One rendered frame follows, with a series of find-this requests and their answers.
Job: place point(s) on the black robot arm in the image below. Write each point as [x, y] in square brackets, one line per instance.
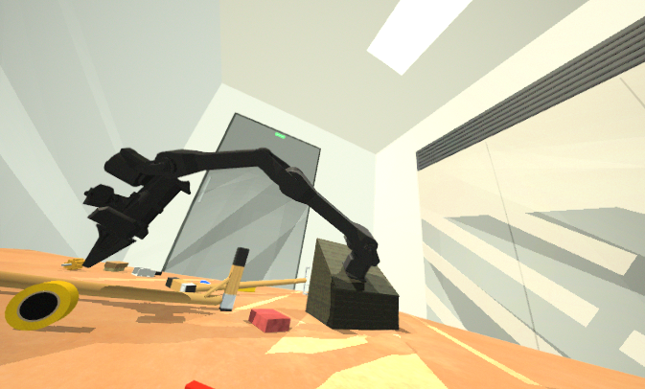
[159, 178]

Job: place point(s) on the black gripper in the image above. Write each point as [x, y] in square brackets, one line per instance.
[116, 230]

